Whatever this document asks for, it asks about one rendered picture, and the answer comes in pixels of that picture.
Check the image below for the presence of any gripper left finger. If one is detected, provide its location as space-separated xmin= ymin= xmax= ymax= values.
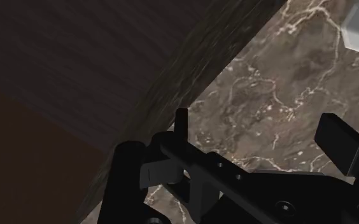
xmin=97 ymin=108 xmax=252 ymax=224

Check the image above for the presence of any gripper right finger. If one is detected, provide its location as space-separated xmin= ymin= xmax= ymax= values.
xmin=314 ymin=113 xmax=359 ymax=187

